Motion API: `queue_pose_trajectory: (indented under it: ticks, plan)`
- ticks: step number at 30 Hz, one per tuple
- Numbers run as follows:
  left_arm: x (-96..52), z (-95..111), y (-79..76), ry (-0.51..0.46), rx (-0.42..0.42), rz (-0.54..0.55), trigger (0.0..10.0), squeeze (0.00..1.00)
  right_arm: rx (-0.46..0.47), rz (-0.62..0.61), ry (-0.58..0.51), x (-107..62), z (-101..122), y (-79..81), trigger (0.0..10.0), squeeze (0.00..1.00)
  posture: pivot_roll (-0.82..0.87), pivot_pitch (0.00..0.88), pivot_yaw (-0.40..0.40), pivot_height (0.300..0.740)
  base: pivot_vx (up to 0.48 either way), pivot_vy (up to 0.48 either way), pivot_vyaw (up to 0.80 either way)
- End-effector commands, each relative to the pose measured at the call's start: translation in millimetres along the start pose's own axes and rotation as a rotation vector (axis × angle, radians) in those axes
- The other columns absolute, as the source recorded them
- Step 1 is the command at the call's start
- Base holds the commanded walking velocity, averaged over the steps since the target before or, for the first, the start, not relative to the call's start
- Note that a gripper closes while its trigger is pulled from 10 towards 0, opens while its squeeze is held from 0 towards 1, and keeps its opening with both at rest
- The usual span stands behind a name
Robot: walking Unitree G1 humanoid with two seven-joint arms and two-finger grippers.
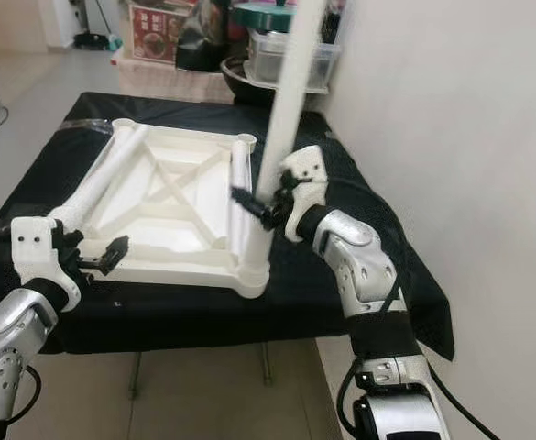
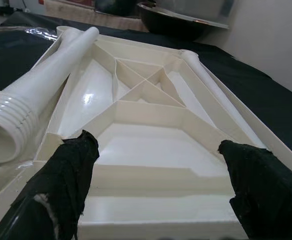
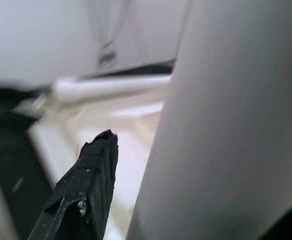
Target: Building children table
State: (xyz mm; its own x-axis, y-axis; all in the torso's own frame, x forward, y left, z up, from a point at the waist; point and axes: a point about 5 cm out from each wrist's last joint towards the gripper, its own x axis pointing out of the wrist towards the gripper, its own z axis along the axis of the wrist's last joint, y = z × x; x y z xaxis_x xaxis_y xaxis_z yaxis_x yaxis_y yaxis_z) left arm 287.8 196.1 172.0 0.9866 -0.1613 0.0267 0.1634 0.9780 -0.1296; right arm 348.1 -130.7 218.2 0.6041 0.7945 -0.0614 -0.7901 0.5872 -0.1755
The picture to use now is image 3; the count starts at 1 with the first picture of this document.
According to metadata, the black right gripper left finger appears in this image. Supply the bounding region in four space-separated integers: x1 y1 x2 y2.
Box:
25 129 119 240

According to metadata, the white plastic table leg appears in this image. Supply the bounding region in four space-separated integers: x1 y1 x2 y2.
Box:
127 0 292 240

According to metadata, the white plastic children table top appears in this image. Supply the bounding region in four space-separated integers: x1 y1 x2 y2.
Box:
12 96 173 240

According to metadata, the thin black wall cable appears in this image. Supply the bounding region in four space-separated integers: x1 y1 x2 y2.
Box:
95 14 119 70

